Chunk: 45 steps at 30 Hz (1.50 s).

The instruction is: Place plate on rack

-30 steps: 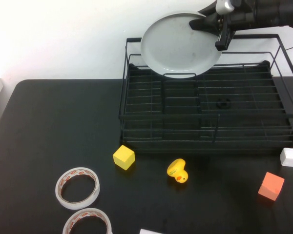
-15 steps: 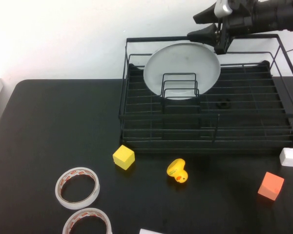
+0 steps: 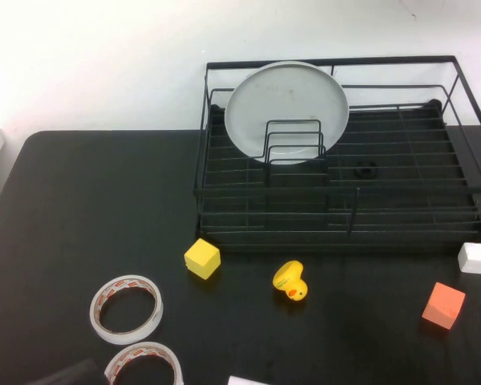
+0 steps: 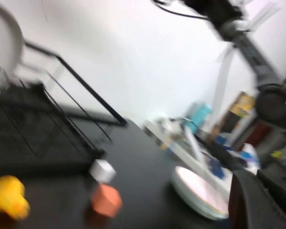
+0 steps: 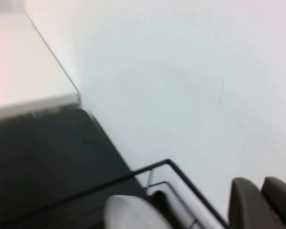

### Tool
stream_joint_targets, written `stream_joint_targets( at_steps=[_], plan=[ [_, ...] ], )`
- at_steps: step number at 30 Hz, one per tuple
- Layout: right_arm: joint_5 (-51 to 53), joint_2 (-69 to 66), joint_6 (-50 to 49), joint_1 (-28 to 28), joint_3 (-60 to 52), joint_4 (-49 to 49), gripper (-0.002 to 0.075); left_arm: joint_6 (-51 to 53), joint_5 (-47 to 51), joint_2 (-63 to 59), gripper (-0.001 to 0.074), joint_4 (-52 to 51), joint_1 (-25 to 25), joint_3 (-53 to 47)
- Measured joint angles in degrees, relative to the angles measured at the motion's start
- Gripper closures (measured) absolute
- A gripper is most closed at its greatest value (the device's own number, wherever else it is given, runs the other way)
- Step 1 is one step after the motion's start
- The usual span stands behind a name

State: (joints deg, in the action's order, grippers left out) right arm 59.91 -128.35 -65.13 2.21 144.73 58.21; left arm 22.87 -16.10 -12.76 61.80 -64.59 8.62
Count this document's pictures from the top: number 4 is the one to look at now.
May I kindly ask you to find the teal bottle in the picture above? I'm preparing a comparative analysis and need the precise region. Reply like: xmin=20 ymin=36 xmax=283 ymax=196
xmin=187 ymin=102 xmax=213 ymax=134

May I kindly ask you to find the orange cube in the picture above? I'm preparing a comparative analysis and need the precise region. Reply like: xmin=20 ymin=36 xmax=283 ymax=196
xmin=90 ymin=183 xmax=123 ymax=218

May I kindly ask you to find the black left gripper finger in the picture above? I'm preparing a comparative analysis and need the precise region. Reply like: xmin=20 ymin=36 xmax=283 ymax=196
xmin=228 ymin=168 xmax=286 ymax=229

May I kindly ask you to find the yellow rubber duck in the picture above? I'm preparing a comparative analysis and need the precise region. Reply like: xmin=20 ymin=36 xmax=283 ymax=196
xmin=0 ymin=175 xmax=31 ymax=220

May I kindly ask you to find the grey round plate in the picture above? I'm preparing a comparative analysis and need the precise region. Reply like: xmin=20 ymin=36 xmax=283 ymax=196
xmin=0 ymin=1 xmax=25 ymax=73

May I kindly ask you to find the yellow and black box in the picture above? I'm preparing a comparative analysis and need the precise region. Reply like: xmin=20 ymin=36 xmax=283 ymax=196
xmin=225 ymin=91 xmax=256 ymax=134

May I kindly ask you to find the black wire dish rack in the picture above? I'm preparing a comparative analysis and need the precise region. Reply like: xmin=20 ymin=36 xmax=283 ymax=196
xmin=0 ymin=39 xmax=129 ymax=173

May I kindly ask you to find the stack of white plates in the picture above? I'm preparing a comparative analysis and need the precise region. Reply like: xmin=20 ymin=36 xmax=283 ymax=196
xmin=170 ymin=166 xmax=230 ymax=221

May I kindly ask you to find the black drip tray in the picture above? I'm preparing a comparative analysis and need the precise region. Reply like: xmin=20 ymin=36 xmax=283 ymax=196
xmin=0 ymin=84 xmax=106 ymax=173

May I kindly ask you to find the white cube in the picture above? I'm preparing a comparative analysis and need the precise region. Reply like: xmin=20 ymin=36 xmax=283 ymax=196
xmin=89 ymin=159 xmax=117 ymax=184

